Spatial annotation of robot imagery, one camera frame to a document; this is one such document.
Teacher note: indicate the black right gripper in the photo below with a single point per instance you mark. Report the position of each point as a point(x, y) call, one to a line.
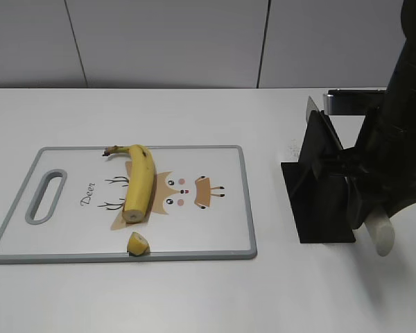
point(384, 154)

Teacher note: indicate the knife with white handle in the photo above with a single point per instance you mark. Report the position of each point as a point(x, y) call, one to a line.
point(377, 222)

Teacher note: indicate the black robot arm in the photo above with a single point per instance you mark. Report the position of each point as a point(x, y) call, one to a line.
point(400, 94)

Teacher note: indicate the yellow banana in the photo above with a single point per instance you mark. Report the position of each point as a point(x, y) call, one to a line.
point(141, 181)

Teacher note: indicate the cut banana end piece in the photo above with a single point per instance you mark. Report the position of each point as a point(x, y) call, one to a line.
point(137, 245)

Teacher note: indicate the black knife stand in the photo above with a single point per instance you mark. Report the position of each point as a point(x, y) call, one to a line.
point(318, 200)

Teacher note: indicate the white deer cutting board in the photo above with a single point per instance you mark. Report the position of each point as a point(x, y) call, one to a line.
point(68, 208)

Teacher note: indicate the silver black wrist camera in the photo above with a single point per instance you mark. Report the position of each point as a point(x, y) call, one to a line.
point(352, 101)

